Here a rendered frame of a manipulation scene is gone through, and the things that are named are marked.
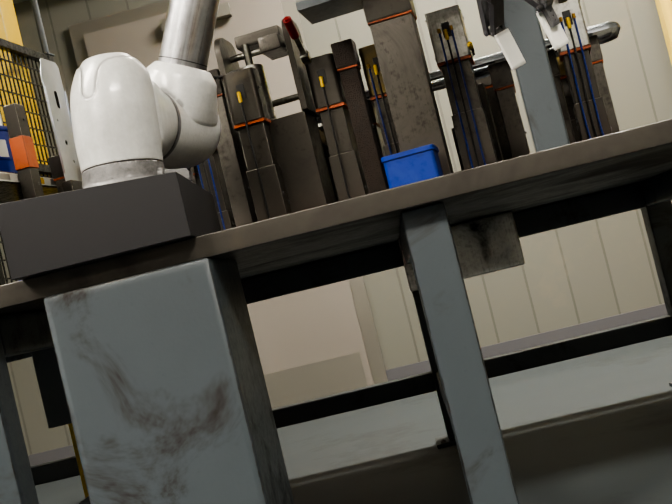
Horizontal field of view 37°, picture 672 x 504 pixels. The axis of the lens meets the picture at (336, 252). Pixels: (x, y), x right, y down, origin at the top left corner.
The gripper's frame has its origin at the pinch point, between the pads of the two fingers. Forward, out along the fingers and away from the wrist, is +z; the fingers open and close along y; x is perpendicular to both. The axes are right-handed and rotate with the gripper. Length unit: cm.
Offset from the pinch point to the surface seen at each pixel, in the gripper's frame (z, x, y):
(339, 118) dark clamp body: -6, -10, -65
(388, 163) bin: 6.1, -17.7, -36.2
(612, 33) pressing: 8, 58, -51
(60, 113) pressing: -44, -52, -130
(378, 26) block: -19.2, 0.0, -45.5
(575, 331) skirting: 139, 138, -271
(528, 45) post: -0.5, 19.4, -29.0
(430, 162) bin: 9.9, -11.8, -31.6
